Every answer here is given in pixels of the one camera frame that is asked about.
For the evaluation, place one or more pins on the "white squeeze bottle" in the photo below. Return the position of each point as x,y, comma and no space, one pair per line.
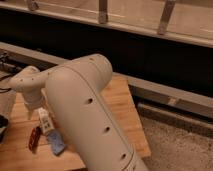
45,120

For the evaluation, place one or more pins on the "blue sponge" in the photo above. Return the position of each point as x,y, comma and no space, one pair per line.
56,141

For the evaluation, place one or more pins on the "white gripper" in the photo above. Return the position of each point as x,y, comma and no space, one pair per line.
33,100

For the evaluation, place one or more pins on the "dark object at left edge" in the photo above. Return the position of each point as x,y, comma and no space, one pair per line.
3,126

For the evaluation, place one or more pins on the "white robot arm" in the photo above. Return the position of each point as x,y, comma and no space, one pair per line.
73,92

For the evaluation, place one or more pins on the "middle metal bracket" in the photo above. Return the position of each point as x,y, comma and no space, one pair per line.
103,12

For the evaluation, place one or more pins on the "right metal bracket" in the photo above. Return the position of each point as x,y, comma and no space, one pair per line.
166,15

